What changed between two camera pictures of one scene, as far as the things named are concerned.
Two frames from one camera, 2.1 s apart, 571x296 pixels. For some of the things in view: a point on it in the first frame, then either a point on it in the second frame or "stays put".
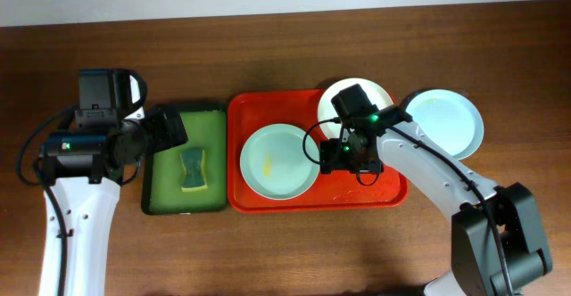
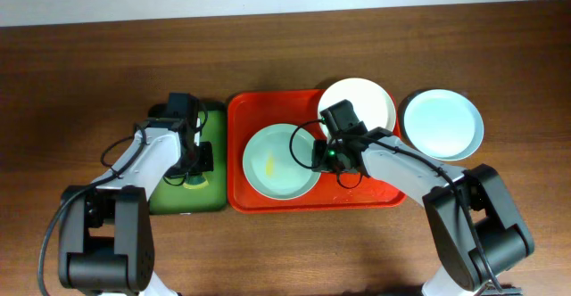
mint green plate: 279,161 stays put
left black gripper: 167,129 to 202,163
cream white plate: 328,122 stays put
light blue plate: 447,120 stays put
